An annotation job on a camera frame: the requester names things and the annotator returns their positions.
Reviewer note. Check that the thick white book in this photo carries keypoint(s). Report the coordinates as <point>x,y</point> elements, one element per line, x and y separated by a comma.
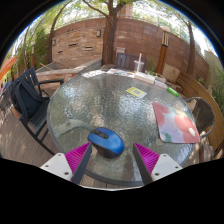
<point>144,77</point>

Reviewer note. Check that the black metal chair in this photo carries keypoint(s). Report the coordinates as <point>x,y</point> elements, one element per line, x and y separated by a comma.
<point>28,101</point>

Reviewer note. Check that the open colourful magazine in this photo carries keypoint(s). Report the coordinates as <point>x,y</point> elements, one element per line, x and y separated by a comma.
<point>120,72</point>

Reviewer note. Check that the blue computer mouse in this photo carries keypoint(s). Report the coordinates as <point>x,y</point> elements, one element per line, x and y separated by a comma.
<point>108,143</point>

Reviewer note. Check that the yellow square card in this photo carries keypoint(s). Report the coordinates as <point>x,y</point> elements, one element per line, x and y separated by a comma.
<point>135,92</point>

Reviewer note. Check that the slim tree trunk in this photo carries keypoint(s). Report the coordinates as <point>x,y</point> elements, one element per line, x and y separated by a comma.
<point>191,50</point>

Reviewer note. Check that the white label strip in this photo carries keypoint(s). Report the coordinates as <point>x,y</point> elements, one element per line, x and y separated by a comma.
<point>93,73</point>

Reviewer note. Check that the beige stone slab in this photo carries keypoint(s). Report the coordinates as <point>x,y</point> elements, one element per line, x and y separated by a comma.
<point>171,73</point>

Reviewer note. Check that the curved wooden bench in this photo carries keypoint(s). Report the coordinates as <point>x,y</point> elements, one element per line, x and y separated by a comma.
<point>203,91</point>

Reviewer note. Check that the dark slatted wooden chair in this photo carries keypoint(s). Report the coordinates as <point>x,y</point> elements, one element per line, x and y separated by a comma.
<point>125,61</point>

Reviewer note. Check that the brown wicker chair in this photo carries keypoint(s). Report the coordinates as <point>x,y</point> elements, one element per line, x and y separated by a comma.
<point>201,115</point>

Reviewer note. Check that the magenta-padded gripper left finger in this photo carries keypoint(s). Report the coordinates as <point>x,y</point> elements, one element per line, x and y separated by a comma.
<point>77,157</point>

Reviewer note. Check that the black wall lamp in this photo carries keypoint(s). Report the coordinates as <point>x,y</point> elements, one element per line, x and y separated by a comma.
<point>53,42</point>
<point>98,33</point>

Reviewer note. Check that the wooden garden lamp post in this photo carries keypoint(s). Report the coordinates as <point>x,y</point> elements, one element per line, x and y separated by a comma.
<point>163,50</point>

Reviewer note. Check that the forked tree trunk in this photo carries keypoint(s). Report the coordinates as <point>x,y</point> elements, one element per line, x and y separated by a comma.
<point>110,40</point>

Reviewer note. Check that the orange fabric canopy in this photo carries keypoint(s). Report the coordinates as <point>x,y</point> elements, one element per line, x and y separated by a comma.
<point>7,66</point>

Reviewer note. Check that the white bin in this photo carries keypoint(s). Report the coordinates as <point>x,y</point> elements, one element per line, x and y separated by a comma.
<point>120,50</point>

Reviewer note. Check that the small green object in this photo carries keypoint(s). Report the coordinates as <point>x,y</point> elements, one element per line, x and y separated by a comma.
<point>172,91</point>

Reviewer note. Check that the floral mouse pad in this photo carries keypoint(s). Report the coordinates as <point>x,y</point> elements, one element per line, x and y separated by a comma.
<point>175,123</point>

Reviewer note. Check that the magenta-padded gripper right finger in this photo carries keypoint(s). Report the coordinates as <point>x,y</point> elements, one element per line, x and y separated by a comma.
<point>148,157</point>

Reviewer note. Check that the small pale book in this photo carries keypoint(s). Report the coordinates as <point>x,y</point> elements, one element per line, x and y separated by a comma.
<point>160,84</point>

